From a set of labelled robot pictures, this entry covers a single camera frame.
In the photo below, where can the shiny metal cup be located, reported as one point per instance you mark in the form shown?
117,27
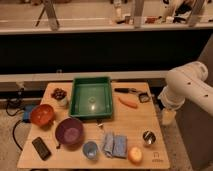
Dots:
149,138

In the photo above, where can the orange red bowl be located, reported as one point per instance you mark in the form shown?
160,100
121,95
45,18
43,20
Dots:
42,115

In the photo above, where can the blue folded cloth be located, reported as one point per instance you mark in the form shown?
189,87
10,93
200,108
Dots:
114,145

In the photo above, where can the yellow orange fruit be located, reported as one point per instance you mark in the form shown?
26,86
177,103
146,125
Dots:
135,155

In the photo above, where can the orange carrot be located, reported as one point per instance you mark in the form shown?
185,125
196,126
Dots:
128,103

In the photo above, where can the purple bowl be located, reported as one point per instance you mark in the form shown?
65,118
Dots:
70,131

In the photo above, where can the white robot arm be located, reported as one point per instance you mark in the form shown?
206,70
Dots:
185,82

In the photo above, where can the small blue cup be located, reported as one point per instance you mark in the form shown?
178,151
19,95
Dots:
90,150

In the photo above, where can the black handled kitchen tool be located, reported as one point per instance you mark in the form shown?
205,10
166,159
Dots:
125,90

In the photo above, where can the blue box on floor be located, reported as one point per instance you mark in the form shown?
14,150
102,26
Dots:
26,115

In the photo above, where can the green plastic tray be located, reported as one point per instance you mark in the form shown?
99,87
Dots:
91,98

